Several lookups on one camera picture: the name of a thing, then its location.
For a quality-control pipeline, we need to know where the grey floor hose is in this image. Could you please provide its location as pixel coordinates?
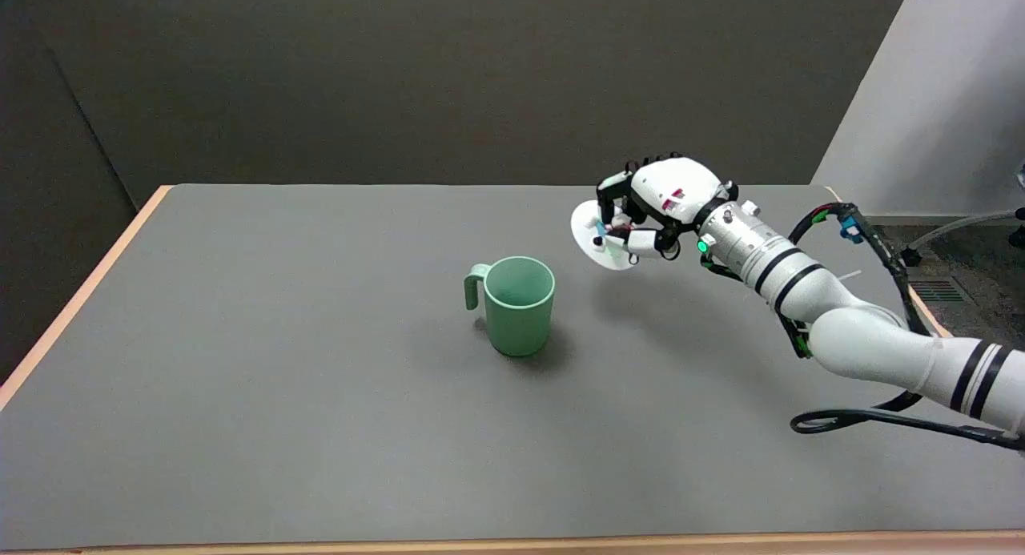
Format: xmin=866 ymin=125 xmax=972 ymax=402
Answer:
xmin=900 ymin=209 xmax=1025 ymax=266

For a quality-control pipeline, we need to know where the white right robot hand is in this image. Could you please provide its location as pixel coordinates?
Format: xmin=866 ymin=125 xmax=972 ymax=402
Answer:
xmin=596 ymin=152 xmax=739 ymax=262

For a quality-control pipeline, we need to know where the metal floor vent grille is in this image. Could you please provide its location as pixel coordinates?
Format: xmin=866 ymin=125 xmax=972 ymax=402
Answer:
xmin=911 ymin=280 xmax=967 ymax=304

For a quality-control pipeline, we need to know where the green cup with handle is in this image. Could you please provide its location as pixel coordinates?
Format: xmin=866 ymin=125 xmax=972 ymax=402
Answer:
xmin=464 ymin=255 xmax=557 ymax=357

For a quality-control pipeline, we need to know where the white cup lid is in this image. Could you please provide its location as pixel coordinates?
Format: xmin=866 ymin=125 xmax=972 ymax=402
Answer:
xmin=570 ymin=201 xmax=641 ymax=271

